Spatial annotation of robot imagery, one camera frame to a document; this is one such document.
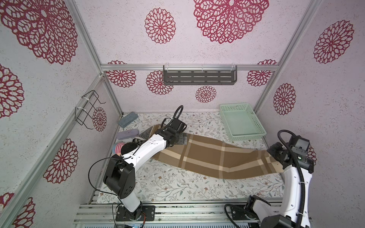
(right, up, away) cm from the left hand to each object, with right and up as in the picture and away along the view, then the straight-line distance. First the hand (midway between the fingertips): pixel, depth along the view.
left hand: (177, 138), depth 87 cm
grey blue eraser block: (-41, +13, +26) cm, 51 cm away
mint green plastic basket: (+50, +11, +27) cm, 58 cm away
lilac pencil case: (-40, +1, +17) cm, 43 cm away
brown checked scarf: (+16, -14, +9) cm, 23 cm away
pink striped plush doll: (-40, -7, +5) cm, 41 cm away
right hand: (+50, -3, -13) cm, 52 cm away
